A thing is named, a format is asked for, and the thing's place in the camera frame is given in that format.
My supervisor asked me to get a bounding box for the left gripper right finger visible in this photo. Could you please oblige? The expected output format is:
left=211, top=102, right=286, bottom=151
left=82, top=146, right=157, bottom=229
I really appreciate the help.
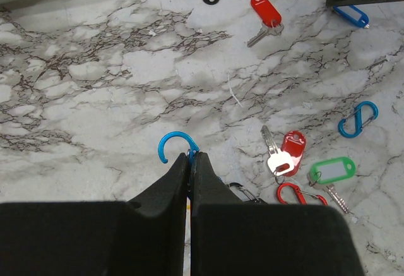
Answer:
left=191, top=152, right=364, bottom=275

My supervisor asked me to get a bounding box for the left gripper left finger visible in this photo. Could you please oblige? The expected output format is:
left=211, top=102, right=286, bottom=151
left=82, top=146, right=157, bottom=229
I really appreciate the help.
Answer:
left=1, top=154, right=189, bottom=275

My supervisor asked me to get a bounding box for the blue tag key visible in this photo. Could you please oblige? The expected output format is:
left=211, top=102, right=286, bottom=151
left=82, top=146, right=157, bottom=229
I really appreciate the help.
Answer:
left=333, top=5, right=369, bottom=28

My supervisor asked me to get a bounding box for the black carabiner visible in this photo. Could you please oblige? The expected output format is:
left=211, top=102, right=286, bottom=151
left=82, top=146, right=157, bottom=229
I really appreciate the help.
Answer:
left=227, top=182, right=267, bottom=205

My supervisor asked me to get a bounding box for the blue carabiner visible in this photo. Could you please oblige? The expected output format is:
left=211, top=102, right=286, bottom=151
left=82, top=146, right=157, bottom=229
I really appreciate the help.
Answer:
left=157, top=131, right=200, bottom=201
left=337, top=101, right=379, bottom=138

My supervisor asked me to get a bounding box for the red carabiner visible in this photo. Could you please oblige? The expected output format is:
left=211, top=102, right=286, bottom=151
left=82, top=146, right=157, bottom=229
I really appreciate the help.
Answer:
left=276, top=183, right=328, bottom=206

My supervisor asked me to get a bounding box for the red tag key far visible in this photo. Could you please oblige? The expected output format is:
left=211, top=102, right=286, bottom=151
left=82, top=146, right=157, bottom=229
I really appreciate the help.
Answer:
left=247, top=0, right=284, bottom=47

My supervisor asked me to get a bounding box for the red tag key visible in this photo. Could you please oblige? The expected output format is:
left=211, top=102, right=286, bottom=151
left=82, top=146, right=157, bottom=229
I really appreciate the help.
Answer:
left=247, top=0, right=284, bottom=47
left=261, top=125, right=307, bottom=184

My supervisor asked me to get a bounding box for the red tag key near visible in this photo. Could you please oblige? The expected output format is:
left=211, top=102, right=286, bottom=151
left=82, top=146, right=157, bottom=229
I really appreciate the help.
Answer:
left=261, top=125, right=307, bottom=184

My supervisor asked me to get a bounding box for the green tag key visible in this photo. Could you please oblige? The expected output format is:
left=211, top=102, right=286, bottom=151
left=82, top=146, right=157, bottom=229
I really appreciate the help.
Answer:
left=308, top=157, right=356, bottom=214

